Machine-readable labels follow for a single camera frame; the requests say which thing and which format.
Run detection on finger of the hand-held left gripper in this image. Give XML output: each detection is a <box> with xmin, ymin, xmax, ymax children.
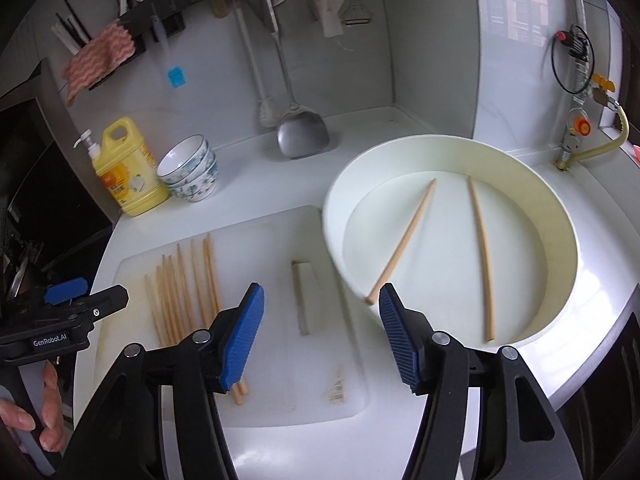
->
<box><xmin>44</xmin><ymin>280</ymin><xmax>91</xmax><ymax>306</ymax></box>
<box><xmin>60</xmin><ymin>284</ymin><xmax>130</xmax><ymax>323</ymax></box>

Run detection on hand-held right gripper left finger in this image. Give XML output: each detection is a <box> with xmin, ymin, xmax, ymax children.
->
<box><xmin>60</xmin><ymin>282</ymin><xmax>266</xmax><ymax>480</ymax></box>

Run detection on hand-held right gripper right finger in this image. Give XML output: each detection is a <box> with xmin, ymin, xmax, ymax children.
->
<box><xmin>378</xmin><ymin>282</ymin><xmax>583</xmax><ymax>480</ymax></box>

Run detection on row of wooden chopsticks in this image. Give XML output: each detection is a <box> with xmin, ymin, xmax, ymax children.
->
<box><xmin>144</xmin><ymin>234</ymin><xmax>248</xmax><ymax>407</ymax></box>

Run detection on white round basin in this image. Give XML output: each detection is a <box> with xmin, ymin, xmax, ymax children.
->
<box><xmin>322</xmin><ymin>134</ymin><xmax>581</xmax><ymax>350</ymax></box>

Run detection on light wooden chopstick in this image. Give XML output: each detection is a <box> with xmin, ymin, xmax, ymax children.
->
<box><xmin>365</xmin><ymin>178</ymin><xmax>437</xmax><ymax>306</ymax></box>
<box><xmin>467</xmin><ymin>175</ymin><xmax>497</xmax><ymax>345</ymax></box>

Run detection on person's left hand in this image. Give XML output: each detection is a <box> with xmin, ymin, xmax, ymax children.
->
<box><xmin>0</xmin><ymin>362</ymin><xmax>66</xmax><ymax>453</ymax></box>

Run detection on white plastic cutting board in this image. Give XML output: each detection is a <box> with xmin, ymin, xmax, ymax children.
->
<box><xmin>97</xmin><ymin>205</ymin><xmax>373</xmax><ymax>428</ymax></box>

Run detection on black gas stove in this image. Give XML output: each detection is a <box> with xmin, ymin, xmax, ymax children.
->
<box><xmin>0</xmin><ymin>100</ymin><xmax>113</xmax><ymax>311</ymax></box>

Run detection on yellow detergent pump bottle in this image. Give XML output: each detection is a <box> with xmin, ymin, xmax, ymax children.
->
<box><xmin>74</xmin><ymin>116</ymin><xmax>171</xmax><ymax>218</ymax></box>

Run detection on white blue patterned bowl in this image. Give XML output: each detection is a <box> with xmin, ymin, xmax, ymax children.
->
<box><xmin>157</xmin><ymin>134</ymin><xmax>215</xmax><ymax>183</ymax></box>
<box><xmin>162</xmin><ymin>150</ymin><xmax>219</xmax><ymax>192</ymax></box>
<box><xmin>167</xmin><ymin>160</ymin><xmax>220</xmax><ymax>204</ymax></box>

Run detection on metal wok spatula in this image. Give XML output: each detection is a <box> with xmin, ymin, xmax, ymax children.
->
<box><xmin>255</xmin><ymin>0</ymin><xmax>331</xmax><ymax>160</ymax></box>

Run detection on blue silicone brush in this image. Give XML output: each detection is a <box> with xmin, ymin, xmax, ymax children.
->
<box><xmin>150</xmin><ymin>15</ymin><xmax>187</xmax><ymax>90</ymax></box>

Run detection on pink white striped cloth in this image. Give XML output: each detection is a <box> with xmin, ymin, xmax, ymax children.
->
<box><xmin>61</xmin><ymin>19</ymin><xmax>137</xmax><ymax>107</ymax></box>

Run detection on bundle of dark thin sticks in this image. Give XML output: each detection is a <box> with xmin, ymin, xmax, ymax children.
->
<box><xmin>50</xmin><ymin>0</ymin><xmax>93</xmax><ymax>56</ymax></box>

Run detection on metal peeler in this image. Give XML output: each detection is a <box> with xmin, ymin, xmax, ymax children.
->
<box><xmin>342</xmin><ymin>0</ymin><xmax>375</xmax><ymax>26</ymax></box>

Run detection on gas valve with red button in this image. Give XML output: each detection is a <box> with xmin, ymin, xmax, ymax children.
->
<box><xmin>556</xmin><ymin>30</ymin><xmax>591</xmax><ymax>58</ymax></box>

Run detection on grey metal gas pipe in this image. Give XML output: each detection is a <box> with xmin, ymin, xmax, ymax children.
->
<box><xmin>564</xmin><ymin>0</ymin><xmax>591</xmax><ymax>161</ymax></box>

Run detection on white long-handled utensil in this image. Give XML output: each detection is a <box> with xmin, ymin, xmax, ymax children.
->
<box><xmin>232</xmin><ymin>2</ymin><xmax>278</xmax><ymax>128</ymax></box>

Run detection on yellow gas hose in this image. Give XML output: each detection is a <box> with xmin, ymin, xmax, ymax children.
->
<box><xmin>552</xmin><ymin>105</ymin><xmax>631</xmax><ymax>171</ymax></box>

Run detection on black cable loop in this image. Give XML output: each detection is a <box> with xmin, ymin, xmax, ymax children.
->
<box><xmin>551</xmin><ymin>25</ymin><xmax>593</xmax><ymax>95</ymax></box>

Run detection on brass valve yellow handle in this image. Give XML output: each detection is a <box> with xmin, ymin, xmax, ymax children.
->
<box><xmin>590</xmin><ymin>72</ymin><xmax>621</xmax><ymax>108</ymax></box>

